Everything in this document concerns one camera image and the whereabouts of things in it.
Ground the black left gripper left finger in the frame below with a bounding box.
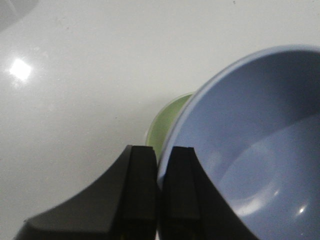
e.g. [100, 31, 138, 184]
[16, 145, 157, 240]

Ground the blue bowl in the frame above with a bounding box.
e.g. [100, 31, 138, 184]
[157, 45, 320, 240]

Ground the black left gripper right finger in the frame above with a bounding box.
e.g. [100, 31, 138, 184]
[159, 146, 256, 240]

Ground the green bowl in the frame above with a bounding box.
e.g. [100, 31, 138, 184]
[145, 92, 194, 161]

